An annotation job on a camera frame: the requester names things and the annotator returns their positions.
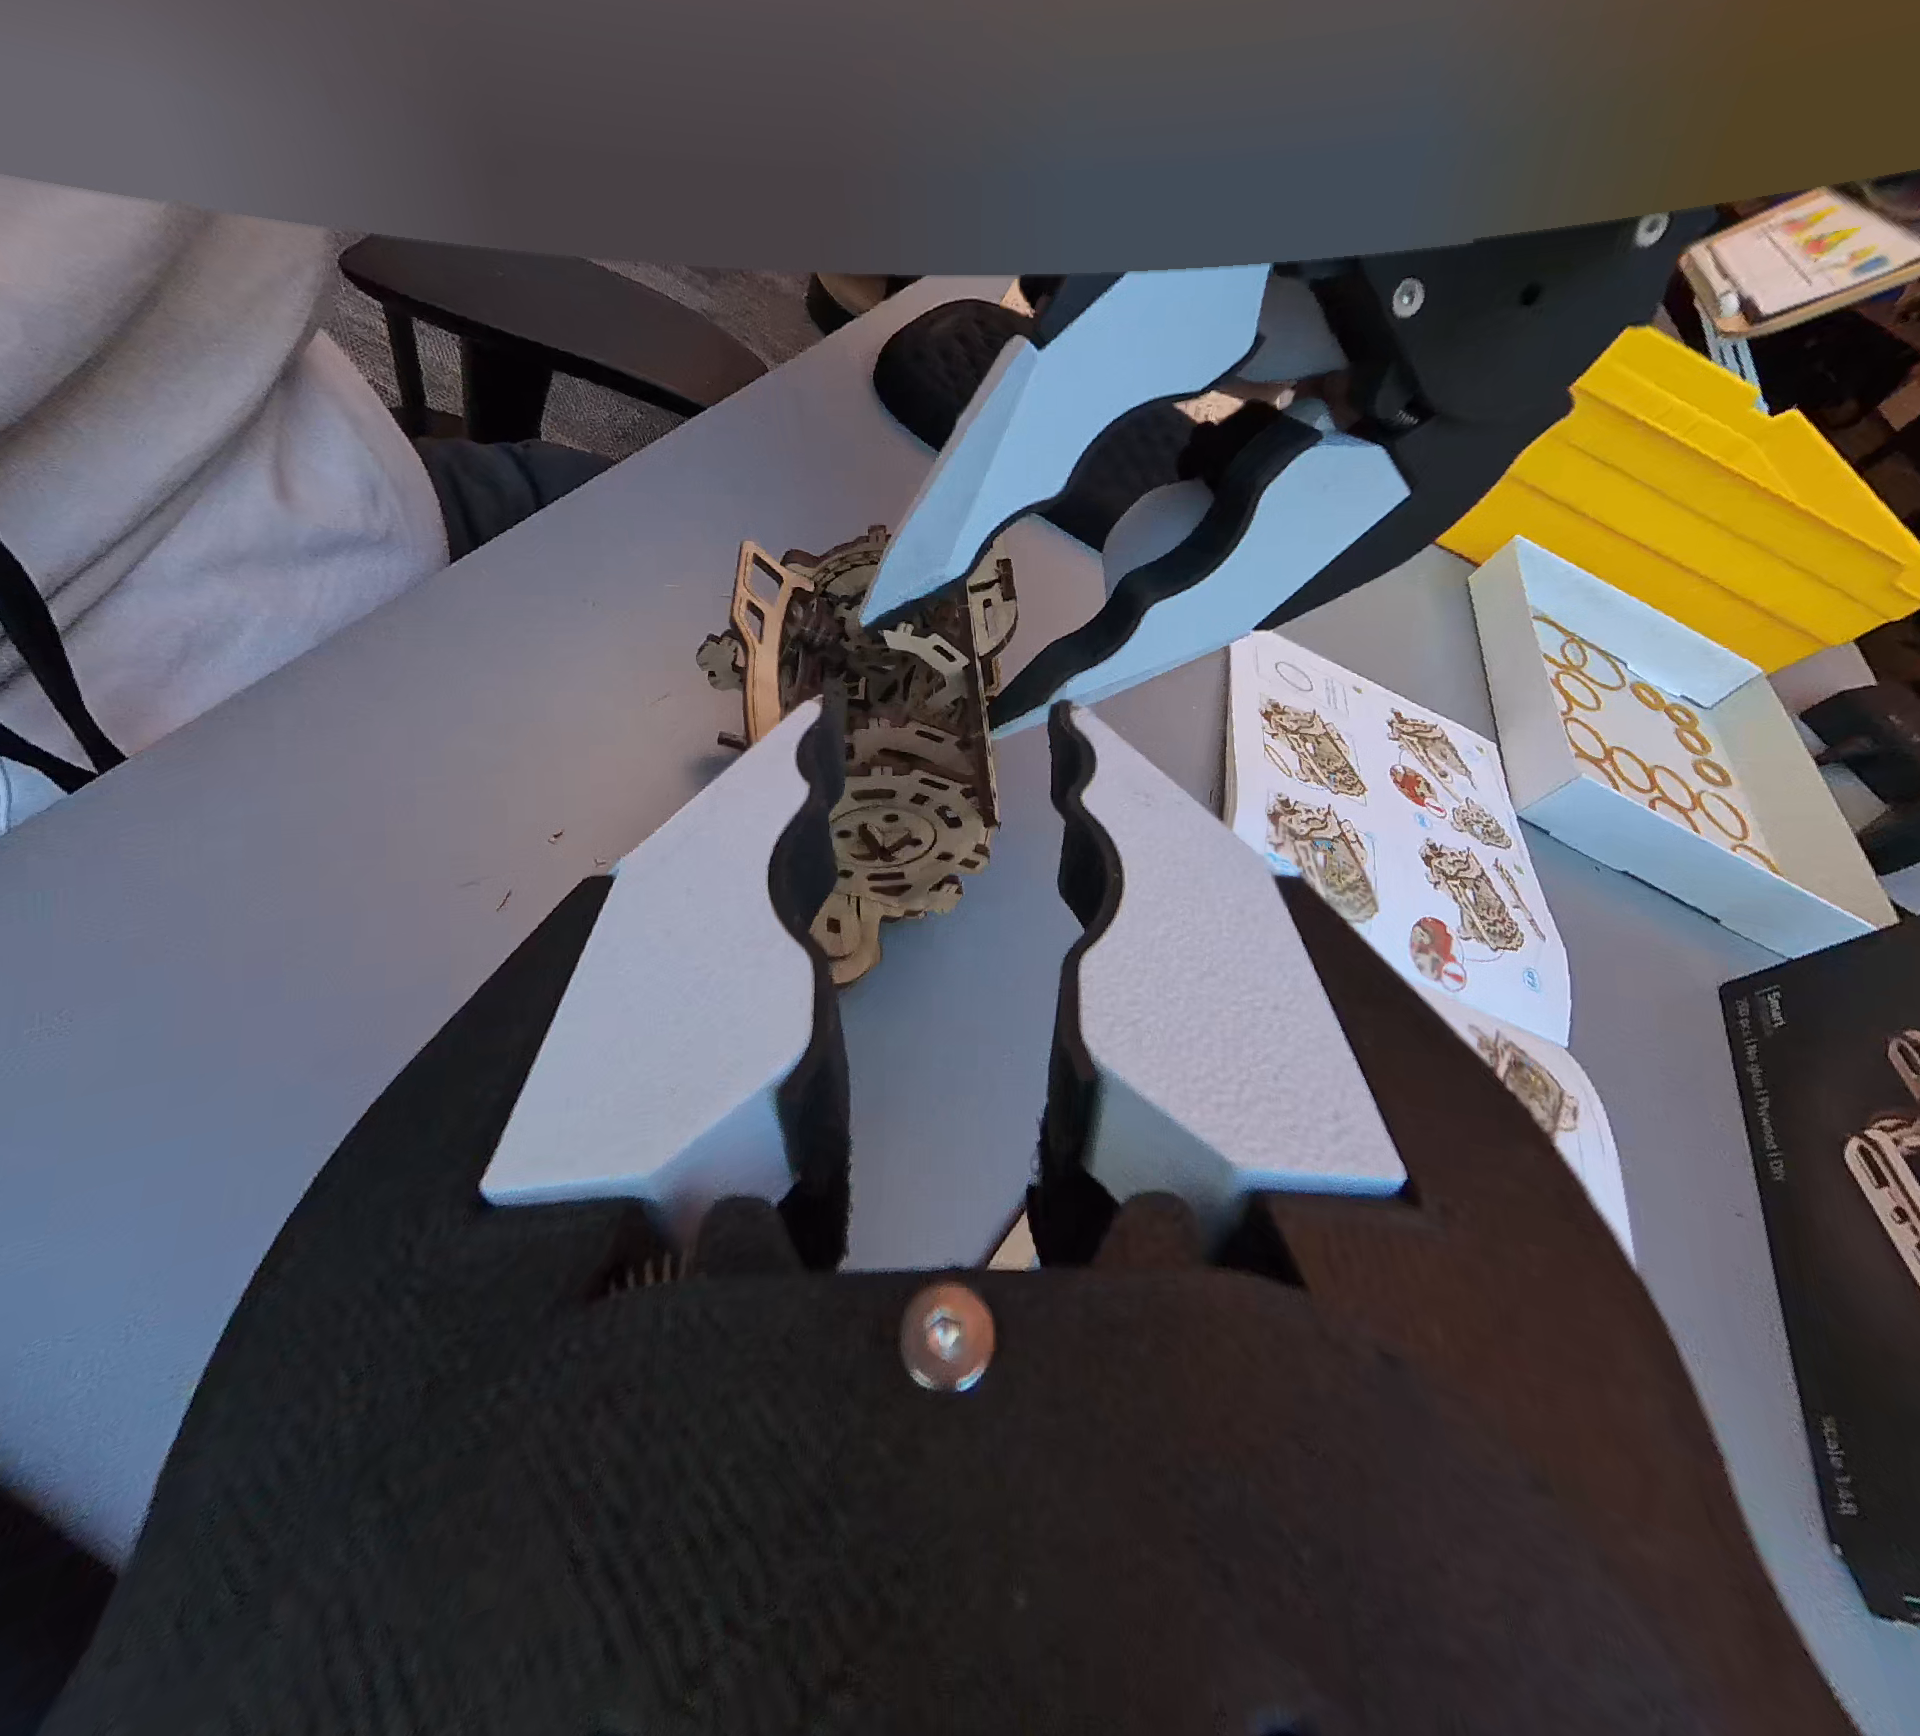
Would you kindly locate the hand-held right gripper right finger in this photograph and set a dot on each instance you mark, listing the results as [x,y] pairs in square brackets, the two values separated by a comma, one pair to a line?
[1200,1030]

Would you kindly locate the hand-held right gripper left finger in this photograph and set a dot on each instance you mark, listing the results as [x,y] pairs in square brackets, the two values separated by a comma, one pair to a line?
[675,1016]

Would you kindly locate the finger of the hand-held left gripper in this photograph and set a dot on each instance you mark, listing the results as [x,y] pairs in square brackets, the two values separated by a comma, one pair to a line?
[1275,536]
[1034,416]

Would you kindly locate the wooden mechanical model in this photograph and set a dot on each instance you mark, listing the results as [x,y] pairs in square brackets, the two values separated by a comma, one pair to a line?
[915,777]

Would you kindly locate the grey desk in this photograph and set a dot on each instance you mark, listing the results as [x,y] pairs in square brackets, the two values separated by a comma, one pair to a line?
[374,867]

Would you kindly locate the yellow plastic bin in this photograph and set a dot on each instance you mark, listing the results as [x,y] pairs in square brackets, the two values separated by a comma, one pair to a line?
[1681,490]

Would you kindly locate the white instruction booklet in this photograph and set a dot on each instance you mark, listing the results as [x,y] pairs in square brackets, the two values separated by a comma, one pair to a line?
[1411,791]

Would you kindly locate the clipboard with printed sheet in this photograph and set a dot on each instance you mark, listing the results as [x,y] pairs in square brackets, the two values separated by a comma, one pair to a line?
[1815,250]

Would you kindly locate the white cardboard box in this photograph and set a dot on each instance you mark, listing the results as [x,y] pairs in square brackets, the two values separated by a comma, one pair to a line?
[1634,626]

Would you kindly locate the pile of tan rubber bands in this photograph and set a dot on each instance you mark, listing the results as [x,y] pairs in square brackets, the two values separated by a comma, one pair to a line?
[1651,746]

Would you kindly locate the black office chair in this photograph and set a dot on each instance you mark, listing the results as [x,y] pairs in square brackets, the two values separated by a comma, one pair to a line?
[525,296]

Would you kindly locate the person's dark trousers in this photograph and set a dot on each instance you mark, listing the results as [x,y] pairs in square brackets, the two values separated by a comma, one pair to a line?
[510,490]

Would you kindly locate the black plastic object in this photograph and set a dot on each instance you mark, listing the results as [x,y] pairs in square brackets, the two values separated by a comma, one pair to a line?
[1868,746]

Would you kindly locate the black product box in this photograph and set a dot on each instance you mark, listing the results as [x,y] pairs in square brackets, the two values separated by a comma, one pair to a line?
[1831,1316]

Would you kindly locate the person in grey hoodie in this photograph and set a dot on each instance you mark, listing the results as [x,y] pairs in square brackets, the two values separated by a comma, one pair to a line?
[194,490]

